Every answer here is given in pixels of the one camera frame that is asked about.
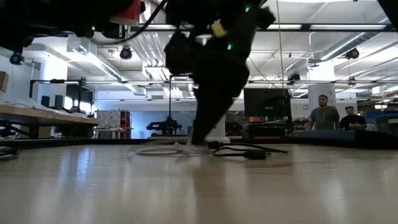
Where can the black monitor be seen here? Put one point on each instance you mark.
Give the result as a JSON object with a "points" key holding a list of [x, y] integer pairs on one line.
{"points": [[267, 104]]}

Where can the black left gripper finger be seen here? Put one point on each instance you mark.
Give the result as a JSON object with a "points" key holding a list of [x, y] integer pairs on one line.
{"points": [[93, 18]]}

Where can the black speaker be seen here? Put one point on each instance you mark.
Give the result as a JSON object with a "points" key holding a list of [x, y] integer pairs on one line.
{"points": [[45, 101], [59, 102]]}

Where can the blue plastic bin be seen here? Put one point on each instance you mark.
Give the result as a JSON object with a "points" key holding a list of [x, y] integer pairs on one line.
{"points": [[384, 123]]}

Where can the white tower power strip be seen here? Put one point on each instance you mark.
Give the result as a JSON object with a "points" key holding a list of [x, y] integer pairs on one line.
{"points": [[221, 133]]}

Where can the black background robot arm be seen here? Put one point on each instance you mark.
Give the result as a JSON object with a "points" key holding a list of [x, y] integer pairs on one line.
{"points": [[164, 126]]}

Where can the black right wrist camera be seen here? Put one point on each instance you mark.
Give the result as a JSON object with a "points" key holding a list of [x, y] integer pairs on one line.
{"points": [[182, 54]]}

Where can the red and white charger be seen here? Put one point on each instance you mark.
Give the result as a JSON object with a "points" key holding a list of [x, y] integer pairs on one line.
{"points": [[129, 14]]}

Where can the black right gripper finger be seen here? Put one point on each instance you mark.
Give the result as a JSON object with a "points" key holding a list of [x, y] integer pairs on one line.
{"points": [[214, 102]]}

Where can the person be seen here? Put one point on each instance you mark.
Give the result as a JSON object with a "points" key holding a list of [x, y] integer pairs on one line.
{"points": [[353, 120], [324, 116]]}

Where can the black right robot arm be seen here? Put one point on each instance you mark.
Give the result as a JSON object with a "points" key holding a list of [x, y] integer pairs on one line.
{"points": [[391, 9]]}

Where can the red cabinet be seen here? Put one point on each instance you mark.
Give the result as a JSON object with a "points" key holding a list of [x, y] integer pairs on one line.
{"points": [[125, 124]]}

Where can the black overhead frame beam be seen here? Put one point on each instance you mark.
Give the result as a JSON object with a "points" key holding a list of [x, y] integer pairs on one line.
{"points": [[304, 27]]}

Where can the black table frame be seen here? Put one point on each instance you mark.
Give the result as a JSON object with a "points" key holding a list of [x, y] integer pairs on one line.
{"points": [[93, 142]]}

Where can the wooden workbench with metal frame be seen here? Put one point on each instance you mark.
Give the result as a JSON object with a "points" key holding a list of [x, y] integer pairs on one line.
{"points": [[46, 116]]}

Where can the cardboard box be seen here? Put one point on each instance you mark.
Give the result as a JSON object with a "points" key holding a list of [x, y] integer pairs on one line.
{"points": [[3, 81]]}

